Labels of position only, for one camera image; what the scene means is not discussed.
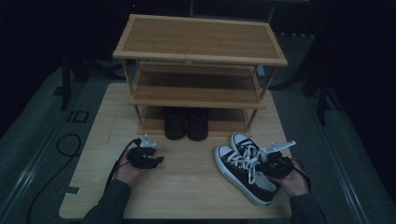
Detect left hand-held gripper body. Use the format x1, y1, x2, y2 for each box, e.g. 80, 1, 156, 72
125, 133, 158, 171

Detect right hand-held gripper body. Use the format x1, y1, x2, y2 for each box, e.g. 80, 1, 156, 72
260, 140, 297, 179

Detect black mesh sneaker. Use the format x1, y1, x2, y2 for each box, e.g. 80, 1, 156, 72
163, 106, 189, 141

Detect black white canvas sneaker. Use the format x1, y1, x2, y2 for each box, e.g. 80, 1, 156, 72
213, 144, 278, 207
229, 132, 283, 188

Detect black leather shoe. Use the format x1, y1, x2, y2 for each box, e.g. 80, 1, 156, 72
186, 106, 210, 142

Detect wooden shoe rack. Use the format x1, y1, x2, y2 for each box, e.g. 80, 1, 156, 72
111, 13, 289, 138

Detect person's left hand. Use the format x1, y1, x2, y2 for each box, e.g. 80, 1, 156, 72
113, 148, 149, 187

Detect person's right hand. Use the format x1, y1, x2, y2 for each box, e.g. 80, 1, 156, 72
269, 160, 312, 199

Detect black metal stand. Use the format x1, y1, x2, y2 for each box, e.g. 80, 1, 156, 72
60, 50, 94, 112
302, 36, 344, 126

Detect black tripod legs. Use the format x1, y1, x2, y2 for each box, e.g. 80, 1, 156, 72
78, 57, 129, 80

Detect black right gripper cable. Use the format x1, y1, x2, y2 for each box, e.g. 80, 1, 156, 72
290, 158, 313, 193

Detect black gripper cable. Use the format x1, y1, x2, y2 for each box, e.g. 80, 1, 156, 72
290, 158, 313, 193
27, 133, 142, 224

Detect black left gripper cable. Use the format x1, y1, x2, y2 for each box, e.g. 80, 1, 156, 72
27, 133, 142, 224

